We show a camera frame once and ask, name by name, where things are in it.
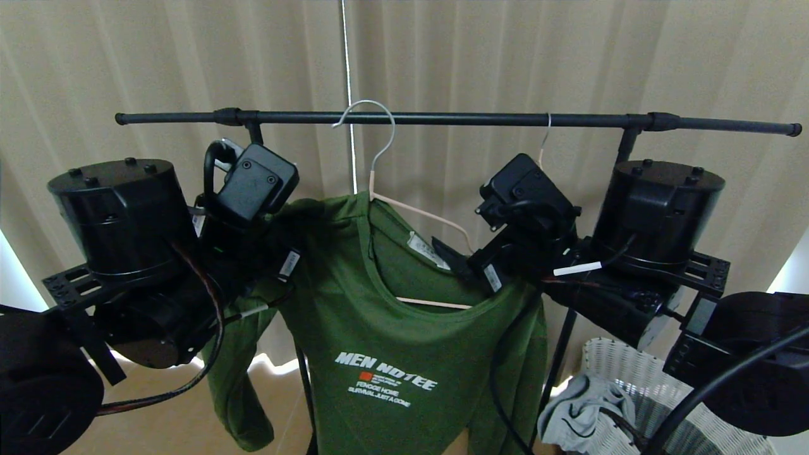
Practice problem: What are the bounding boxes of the black clothes rack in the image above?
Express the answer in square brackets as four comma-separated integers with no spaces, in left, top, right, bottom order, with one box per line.
[115,107,802,455]

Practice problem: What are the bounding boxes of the white laundry basket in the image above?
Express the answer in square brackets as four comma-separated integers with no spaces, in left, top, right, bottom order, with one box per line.
[580,337,778,455]

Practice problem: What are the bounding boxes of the window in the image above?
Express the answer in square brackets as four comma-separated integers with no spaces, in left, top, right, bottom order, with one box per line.
[0,229,50,313]

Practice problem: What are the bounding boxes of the pink clothes hanger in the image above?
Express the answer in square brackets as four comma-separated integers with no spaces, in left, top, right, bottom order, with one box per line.
[537,114,552,170]
[332,99,476,310]

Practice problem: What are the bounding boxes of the pale grey shorts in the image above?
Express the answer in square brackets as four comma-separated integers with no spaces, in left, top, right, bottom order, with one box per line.
[537,373,639,454]

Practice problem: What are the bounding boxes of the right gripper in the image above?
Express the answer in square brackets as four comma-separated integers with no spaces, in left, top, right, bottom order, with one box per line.
[469,231,680,345]

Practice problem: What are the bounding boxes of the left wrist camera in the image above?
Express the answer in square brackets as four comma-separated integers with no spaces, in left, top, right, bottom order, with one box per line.
[204,140,300,223]

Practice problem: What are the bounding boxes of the green long-sleeved shirt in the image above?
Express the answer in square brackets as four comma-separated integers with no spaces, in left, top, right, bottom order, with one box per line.
[201,191,549,455]

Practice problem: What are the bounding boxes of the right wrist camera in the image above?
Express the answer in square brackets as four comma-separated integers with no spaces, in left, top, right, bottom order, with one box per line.
[475,154,581,236]

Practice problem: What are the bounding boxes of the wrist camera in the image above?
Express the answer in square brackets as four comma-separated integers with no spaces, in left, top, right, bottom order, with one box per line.
[475,154,581,236]
[204,140,300,223]

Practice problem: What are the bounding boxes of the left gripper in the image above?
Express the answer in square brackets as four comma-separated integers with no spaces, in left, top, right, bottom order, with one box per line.
[95,209,305,370]

